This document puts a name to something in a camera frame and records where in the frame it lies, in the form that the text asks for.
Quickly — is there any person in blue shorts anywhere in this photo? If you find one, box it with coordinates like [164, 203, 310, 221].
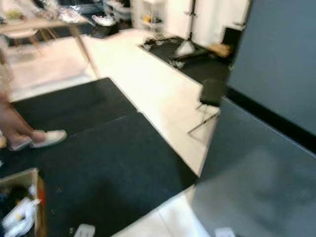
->
[0, 64, 68, 151]

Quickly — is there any black floor mat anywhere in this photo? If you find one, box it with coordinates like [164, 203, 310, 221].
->
[0, 113, 198, 237]
[12, 78, 139, 136]
[141, 36, 233, 84]

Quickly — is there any open cardboard box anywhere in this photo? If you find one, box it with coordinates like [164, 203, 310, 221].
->
[0, 168, 47, 237]

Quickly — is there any wooden dining table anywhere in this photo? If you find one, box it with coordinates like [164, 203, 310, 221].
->
[0, 15, 99, 79]

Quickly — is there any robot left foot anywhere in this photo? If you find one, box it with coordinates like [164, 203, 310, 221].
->
[74, 225, 96, 237]

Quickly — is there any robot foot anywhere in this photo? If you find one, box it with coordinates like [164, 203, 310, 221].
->
[215, 227, 236, 237]
[74, 225, 96, 237]

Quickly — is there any black bin with white bag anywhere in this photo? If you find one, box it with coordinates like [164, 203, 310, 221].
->
[93, 15, 119, 38]

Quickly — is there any black tripod stand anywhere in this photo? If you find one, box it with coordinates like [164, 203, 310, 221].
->
[170, 0, 208, 60]

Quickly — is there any black stool with metal legs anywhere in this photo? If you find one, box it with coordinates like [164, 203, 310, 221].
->
[188, 79, 228, 135]

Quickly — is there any small brown cardboard box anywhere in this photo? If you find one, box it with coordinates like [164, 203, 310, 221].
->
[208, 43, 232, 57]

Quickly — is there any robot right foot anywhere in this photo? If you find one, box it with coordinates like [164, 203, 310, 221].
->
[215, 227, 236, 237]

